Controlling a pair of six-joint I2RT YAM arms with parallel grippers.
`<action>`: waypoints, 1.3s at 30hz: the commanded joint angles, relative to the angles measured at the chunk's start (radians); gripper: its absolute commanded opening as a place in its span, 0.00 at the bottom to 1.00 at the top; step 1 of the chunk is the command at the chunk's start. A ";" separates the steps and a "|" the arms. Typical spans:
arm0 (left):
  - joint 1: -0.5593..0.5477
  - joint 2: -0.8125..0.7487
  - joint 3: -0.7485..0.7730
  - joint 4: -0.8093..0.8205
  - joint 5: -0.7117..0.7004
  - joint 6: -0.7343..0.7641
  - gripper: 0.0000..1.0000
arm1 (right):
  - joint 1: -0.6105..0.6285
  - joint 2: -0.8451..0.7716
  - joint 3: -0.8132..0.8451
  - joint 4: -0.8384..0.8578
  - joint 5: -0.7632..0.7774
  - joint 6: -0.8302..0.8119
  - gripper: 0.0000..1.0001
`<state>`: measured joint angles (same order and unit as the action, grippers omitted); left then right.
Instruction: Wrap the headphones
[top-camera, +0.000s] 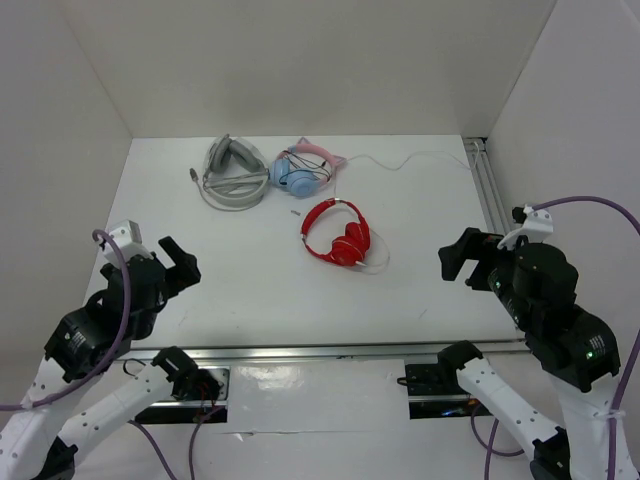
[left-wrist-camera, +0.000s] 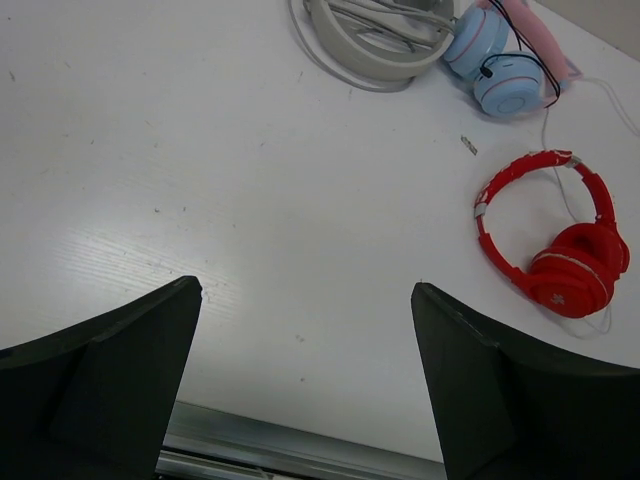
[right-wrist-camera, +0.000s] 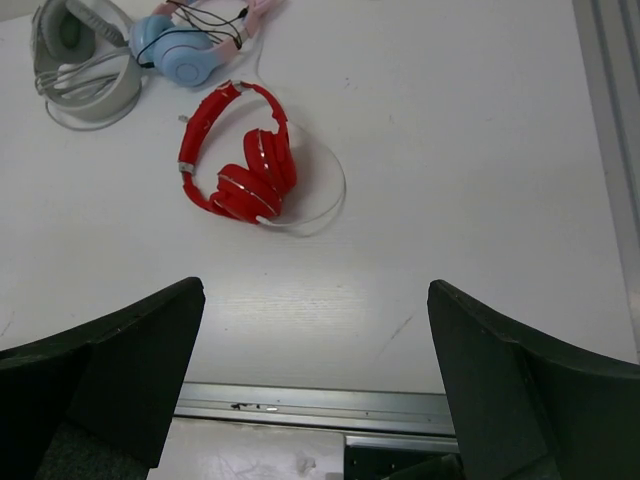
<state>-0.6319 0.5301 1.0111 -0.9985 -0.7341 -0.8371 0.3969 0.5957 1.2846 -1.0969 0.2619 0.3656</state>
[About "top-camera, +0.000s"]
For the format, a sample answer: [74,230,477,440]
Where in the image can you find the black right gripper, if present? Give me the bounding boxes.
[435,222,534,326]

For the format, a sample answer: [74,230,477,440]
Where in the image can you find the white headphone cable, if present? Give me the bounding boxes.
[333,151,473,277]

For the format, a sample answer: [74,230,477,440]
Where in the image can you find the red headphones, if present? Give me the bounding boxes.
[300,198,371,268]

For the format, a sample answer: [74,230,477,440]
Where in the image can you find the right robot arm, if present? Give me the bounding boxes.
[436,228,639,479]

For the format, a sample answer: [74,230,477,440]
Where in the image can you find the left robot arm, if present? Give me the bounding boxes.
[1,228,221,479]

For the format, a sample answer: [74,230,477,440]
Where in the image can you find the grey headphones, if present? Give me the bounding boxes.
[199,134,269,211]

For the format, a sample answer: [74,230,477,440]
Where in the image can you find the blue pink cat-ear headphones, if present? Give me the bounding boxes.
[269,137,346,198]

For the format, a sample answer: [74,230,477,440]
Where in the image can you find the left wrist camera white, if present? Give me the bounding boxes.
[106,220,153,262]

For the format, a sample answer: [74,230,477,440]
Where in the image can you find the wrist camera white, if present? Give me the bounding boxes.
[106,220,153,262]
[497,205,554,251]

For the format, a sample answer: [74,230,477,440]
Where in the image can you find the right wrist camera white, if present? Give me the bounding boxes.
[497,205,554,251]

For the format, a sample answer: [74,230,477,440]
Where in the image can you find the aluminium rail right side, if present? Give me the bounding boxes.
[463,137,510,235]

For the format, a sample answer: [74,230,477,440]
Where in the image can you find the aluminium rail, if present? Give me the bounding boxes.
[463,137,510,235]
[118,340,528,362]

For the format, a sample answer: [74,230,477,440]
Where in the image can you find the aluminium rail front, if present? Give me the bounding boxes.
[118,340,528,362]

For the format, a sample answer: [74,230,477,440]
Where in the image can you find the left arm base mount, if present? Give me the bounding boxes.
[134,366,231,425]

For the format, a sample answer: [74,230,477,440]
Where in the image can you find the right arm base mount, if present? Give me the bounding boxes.
[396,364,489,420]

